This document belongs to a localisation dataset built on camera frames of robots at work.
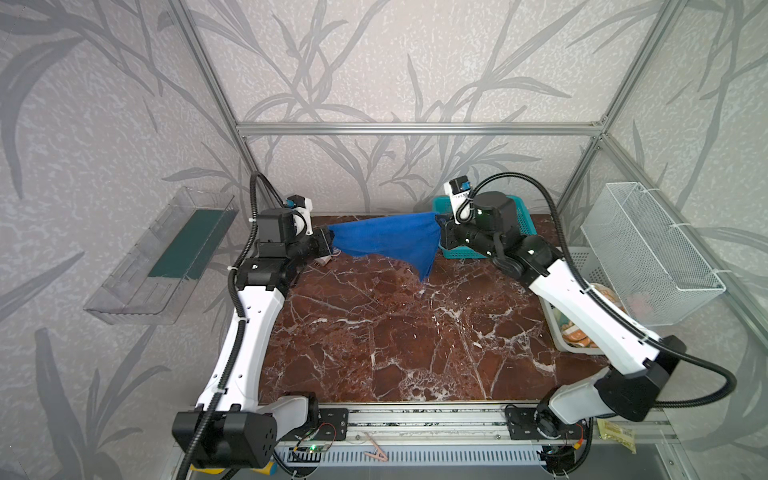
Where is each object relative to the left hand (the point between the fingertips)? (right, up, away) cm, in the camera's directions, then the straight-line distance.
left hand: (337, 224), depth 73 cm
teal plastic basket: (+61, +3, +35) cm, 70 cm away
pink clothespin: (+11, -55, -4) cm, 56 cm away
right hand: (+25, +4, -3) cm, 25 cm away
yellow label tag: (+70, -51, -2) cm, 86 cm away
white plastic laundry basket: (+80, -13, +28) cm, 86 cm away
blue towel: (+19, -4, +2) cm, 19 cm away
